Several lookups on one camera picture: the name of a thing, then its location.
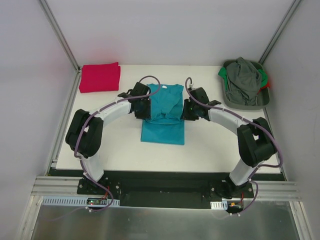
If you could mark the white slotted cable duct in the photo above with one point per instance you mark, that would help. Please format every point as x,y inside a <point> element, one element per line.
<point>69,201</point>

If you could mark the grey t-shirt in bin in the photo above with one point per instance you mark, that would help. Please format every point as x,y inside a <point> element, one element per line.
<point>243,82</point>

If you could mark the green t-shirt in bin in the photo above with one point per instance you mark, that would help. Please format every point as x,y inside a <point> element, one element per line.
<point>223,74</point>

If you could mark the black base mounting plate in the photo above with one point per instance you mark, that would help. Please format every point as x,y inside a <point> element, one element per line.
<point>155,189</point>

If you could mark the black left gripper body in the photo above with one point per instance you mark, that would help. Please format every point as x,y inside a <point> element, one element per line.
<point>145,110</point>

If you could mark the teal t-shirt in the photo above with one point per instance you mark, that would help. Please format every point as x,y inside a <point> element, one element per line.
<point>165,125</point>

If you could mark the aluminium front rail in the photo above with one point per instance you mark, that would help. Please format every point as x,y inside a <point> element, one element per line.
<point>55,186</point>

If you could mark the left aluminium frame post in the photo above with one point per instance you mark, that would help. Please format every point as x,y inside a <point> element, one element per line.
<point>59,34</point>

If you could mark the aluminium frame post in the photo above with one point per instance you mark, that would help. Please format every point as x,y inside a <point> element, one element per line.
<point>289,14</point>
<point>59,34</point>

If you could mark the grey plastic laundry bin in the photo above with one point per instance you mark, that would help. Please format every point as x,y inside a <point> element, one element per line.
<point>263,98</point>

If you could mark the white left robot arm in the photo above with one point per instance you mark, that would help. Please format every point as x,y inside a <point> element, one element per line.
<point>84,135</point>

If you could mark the red t-shirt in bin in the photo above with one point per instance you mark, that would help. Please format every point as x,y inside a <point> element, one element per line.
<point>264,80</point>

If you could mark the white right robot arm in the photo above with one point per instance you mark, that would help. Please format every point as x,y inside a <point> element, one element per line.
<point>255,142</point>

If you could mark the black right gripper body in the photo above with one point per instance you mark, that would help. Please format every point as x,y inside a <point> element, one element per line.
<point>188,111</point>

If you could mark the folded magenta t-shirt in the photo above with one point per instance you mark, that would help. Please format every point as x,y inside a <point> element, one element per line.
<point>100,78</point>

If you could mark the right aluminium frame post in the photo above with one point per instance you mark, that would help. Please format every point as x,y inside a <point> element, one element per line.
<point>289,14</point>

